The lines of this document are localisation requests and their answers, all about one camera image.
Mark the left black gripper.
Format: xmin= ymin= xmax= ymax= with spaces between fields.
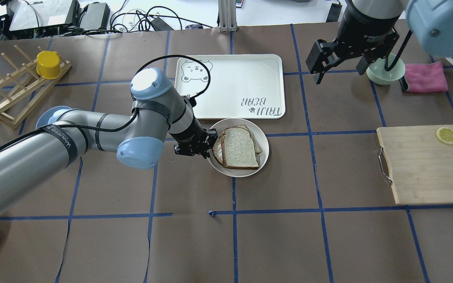
xmin=174 ymin=128 xmax=219 ymax=159

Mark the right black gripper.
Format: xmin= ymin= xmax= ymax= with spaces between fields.
xmin=306 ymin=10 xmax=400 ymax=85

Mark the bread slice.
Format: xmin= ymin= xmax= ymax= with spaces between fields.
xmin=212 ymin=124 xmax=262 ymax=168
xmin=221 ymin=127 xmax=259 ymax=170

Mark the cream round plate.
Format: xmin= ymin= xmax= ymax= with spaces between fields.
xmin=208 ymin=118 xmax=270 ymax=178

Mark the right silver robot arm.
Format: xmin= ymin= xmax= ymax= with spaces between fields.
xmin=306 ymin=0 xmax=453 ymax=84

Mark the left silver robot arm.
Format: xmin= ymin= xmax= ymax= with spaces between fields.
xmin=0 ymin=68 xmax=218 ymax=215

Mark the bread slice on plate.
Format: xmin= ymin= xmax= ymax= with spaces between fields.
xmin=212 ymin=124 xmax=262 ymax=168

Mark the green bowl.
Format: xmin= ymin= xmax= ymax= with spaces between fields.
xmin=366 ymin=59 xmax=406 ymax=85

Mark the black power adapter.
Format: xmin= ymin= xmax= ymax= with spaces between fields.
xmin=326 ymin=2 xmax=342 ymax=22

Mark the cream bear tray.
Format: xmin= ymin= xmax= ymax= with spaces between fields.
xmin=175 ymin=54 xmax=286 ymax=119

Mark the pink cloth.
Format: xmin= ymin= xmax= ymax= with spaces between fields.
xmin=399 ymin=61 xmax=448 ymax=93

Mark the lemon half slice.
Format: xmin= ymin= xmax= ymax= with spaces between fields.
xmin=435 ymin=127 xmax=453 ymax=145

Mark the wooden cutting board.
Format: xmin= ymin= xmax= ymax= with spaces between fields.
xmin=376 ymin=125 xmax=453 ymax=205

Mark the yellow cup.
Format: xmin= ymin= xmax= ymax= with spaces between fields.
xmin=36 ymin=51 xmax=61 ymax=79

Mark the wooden rack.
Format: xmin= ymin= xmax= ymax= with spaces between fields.
xmin=0 ymin=45 xmax=72 ymax=130

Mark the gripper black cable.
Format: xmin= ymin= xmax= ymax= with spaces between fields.
xmin=384 ymin=29 xmax=414 ymax=72
xmin=0 ymin=55 xmax=211 ymax=165

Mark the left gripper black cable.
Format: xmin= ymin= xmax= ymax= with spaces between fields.
xmin=0 ymin=55 xmax=211 ymax=165

